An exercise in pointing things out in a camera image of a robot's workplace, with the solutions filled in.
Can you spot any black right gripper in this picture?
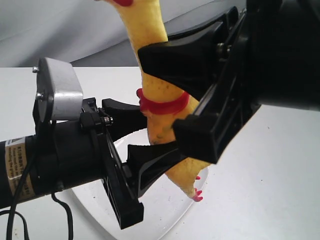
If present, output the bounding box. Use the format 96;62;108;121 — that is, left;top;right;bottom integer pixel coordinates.
138;0;320;164

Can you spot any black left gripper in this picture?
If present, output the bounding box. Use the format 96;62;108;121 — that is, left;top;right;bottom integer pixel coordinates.
26;97;187;229

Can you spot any yellow rubber chicken toy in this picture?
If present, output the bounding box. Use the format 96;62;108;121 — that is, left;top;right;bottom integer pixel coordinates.
108;0;208;202

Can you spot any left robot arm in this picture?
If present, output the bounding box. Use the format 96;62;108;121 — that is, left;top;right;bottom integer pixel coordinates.
0;97;185;229

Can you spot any grey backdrop cloth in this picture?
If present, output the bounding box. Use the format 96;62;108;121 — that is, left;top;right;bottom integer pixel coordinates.
0;0;248;68

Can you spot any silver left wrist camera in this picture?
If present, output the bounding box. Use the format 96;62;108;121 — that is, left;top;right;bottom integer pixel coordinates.
33;57;84;123

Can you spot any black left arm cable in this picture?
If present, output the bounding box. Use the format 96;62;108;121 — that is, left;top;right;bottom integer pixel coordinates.
0;119;76;240

